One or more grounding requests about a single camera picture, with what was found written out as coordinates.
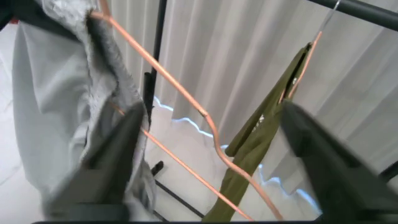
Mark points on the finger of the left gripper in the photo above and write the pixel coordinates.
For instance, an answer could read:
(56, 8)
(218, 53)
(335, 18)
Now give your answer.
(18, 12)

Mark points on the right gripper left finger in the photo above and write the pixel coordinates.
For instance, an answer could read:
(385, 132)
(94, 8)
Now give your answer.
(105, 180)

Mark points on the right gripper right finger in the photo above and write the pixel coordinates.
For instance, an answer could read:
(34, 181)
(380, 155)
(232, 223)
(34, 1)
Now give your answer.
(342, 186)

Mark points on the pale grey shorts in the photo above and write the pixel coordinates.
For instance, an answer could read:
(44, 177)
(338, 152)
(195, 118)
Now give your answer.
(56, 109)

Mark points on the green shirt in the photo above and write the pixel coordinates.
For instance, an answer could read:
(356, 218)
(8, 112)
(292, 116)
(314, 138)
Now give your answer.
(258, 143)

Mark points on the pink clothes hanger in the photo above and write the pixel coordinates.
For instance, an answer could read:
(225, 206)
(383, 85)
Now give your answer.
(174, 82)
(303, 68)

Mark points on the black clothes rack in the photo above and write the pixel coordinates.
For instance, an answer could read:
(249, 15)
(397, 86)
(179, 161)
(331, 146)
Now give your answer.
(367, 11)

